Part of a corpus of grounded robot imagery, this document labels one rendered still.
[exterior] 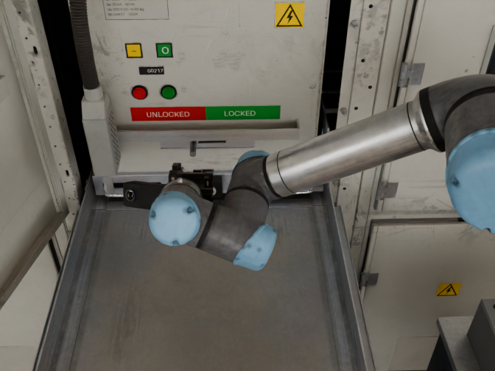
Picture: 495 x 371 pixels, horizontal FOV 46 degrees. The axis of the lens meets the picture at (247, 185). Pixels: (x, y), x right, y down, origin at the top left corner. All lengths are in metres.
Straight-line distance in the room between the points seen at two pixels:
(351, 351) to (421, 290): 0.56
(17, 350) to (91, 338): 0.73
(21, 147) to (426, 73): 0.82
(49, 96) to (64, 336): 0.47
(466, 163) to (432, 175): 0.66
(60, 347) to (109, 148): 0.39
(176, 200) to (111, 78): 0.46
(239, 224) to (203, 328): 0.33
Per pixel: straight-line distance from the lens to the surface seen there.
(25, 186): 1.31
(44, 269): 1.57
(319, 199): 1.40
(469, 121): 0.75
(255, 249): 0.88
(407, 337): 1.83
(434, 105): 0.84
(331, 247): 1.29
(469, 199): 0.72
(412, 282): 1.62
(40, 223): 1.39
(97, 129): 1.18
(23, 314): 1.74
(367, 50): 1.17
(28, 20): 1.17
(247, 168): 0.97
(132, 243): 1.32
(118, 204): 1.42
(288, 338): 1.14
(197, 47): 1.19
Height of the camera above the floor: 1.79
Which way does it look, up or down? 41 degrees down
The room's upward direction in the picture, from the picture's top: straight up
